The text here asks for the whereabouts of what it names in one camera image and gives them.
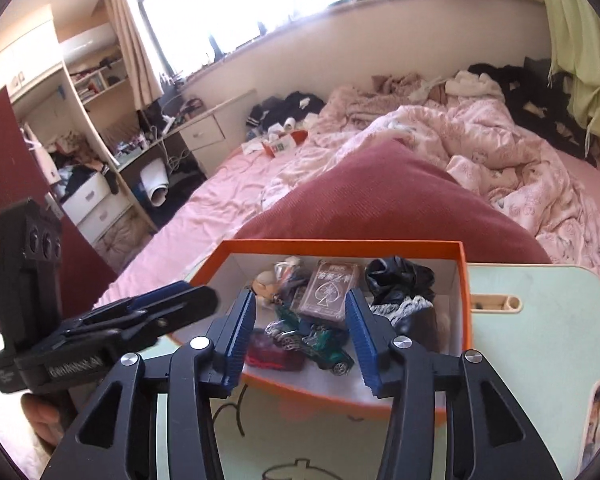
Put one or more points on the rolled white paper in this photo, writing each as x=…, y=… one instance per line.
x=154, y=180

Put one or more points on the red patterned pouch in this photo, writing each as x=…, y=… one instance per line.
x=270, y=352

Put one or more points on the white bookshelf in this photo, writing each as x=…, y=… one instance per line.
x=80, y=90

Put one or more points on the black lace cloth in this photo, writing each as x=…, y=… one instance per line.
x=400, y=280

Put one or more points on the green toy car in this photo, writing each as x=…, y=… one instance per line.
x=325, y=342

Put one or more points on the person's left hand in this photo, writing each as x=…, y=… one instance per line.
x=50, y=417

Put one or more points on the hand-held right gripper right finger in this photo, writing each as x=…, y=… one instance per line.
x=362, y=345

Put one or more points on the red pillow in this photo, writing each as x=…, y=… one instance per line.
x=380, y=200

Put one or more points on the orange snack box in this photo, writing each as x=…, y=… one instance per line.
x=282, y=144

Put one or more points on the white drawer unit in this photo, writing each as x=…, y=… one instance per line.
x=95, y=205

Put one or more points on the brown card box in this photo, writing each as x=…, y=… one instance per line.
x=325, y=290

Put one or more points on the small cream doll figure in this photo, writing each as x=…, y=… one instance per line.
x=265, y=282

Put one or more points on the dark red door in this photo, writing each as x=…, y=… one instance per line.
x=10, y=160

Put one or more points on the white garment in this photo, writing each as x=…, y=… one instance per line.
x=472, y=84

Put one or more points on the light green curtain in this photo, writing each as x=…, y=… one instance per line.
x=580, y=60

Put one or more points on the orange cardboard box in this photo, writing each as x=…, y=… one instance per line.
x=320, y=400

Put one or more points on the green cartoon desktop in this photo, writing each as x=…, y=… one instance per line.
x=530, y=340

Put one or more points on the black garments heap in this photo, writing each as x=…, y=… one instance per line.
x=535, y=105

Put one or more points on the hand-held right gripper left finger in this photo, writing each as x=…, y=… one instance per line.
x=240, y=340

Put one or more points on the beige garment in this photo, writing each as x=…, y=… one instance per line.
x=405, y=87

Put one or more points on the pink floral quilt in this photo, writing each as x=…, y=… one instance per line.
x=530, y=170

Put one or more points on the black clothes pile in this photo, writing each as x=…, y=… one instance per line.
x=290, y=107

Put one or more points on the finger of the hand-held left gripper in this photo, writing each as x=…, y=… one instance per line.
x=160, y=292
x=190, y=305

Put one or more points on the white desk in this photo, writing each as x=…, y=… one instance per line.
x=205, y=130

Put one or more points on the beige curtain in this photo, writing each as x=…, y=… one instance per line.
x=135, y=45

